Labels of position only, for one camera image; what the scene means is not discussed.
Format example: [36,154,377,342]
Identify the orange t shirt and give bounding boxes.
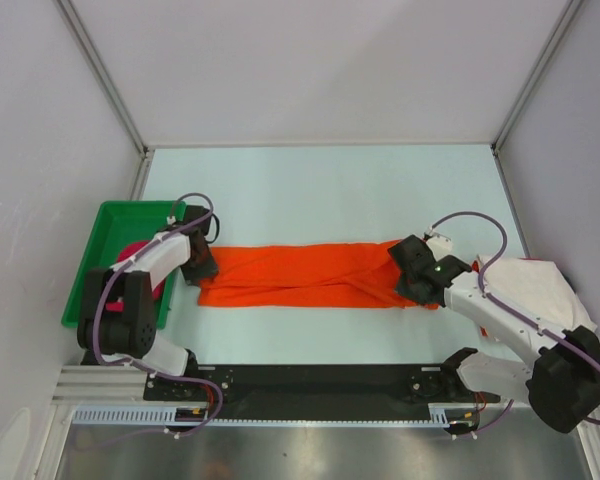
[198,241,417,309]

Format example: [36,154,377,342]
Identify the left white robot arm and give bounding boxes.
[77,205,220,400]

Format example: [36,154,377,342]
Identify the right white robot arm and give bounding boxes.
[388,235,600,433]

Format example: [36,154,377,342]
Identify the magenta t shirt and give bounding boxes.
[104,240,167,313]

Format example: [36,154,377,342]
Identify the green plastic bin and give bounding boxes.
[61,200,172,329]

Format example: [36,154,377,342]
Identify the white folded t shirt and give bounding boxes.
[485,257,598,332]

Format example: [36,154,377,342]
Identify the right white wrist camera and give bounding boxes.
[423,230,453,260]

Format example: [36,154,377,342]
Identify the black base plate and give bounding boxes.
[143,363,501,422]

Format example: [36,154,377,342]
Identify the aluminium rail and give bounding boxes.
[52,366,146,405]

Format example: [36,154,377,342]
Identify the white cable duct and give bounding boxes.
[72,405,459,428]

